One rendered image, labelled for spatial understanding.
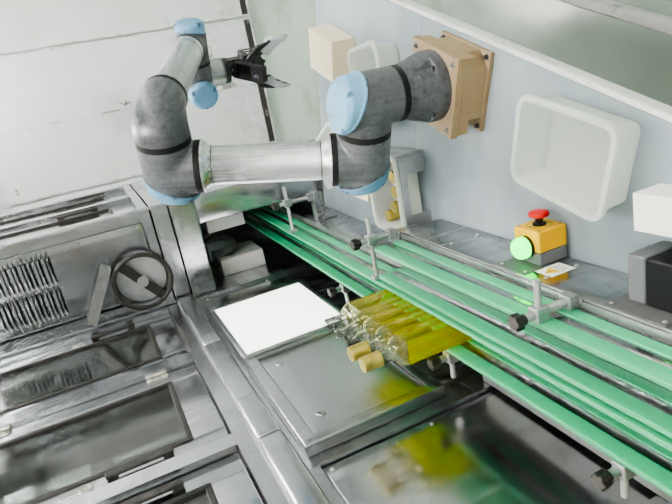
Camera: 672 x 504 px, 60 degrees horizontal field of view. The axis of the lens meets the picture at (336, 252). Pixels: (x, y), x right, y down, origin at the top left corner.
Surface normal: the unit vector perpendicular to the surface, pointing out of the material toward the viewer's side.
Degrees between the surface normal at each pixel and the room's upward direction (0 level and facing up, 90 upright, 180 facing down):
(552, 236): 90
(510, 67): 0
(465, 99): 90
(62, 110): 90
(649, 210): 0
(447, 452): 90
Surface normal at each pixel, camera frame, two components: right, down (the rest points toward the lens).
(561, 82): -0.90, 0.29
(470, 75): 0.44, 0.53
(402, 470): -0.16, -0.94
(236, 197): 0.41, 0.22
